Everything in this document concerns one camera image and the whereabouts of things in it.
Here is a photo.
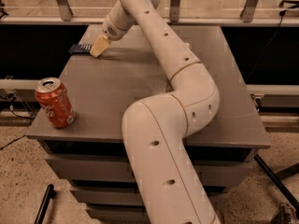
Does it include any black bar on floor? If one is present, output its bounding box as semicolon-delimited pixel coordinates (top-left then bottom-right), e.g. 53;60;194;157
34;184;55;224

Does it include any black stand leg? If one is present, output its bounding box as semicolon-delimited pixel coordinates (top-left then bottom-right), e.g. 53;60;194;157
254;154;299;216

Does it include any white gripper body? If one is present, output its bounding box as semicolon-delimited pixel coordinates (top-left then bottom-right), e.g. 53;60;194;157
102;1;135;41

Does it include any grey drawer cabinet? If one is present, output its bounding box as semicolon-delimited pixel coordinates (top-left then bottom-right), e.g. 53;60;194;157
28;25;270;224

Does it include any red coke can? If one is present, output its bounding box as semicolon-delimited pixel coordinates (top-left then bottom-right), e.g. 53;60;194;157
35;77;76;128

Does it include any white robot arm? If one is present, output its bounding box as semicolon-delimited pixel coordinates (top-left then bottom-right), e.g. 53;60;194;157
91;0;221;224

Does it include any metal railing frame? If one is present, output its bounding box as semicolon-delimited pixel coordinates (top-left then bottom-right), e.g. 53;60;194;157
0;0;299;28

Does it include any dark blue rxbar wrapper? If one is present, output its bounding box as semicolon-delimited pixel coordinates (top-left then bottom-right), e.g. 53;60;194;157
68;44;92;55

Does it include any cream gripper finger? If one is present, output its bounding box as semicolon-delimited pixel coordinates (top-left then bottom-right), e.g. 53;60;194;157
90;35;111;58

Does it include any black cable on floor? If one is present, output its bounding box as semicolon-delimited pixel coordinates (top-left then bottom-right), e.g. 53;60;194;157
0;91;36;151

